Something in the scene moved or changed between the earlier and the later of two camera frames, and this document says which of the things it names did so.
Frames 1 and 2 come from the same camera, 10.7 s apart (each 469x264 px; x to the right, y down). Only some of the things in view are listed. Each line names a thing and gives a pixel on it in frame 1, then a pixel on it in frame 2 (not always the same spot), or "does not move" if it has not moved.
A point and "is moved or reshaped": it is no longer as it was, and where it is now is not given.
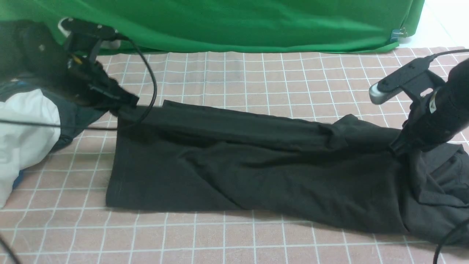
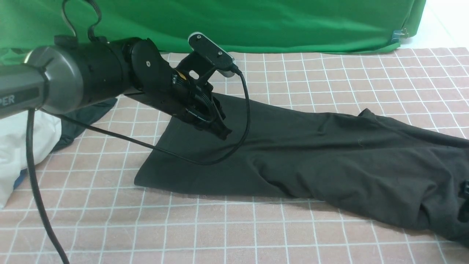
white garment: [22, 146] does not move
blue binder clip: [396, 33] does not move
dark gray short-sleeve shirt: [74, 117] does not move
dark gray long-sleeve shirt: [181, 154] is moved or reshaped
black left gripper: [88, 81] → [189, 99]
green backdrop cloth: [236, 25] does not move
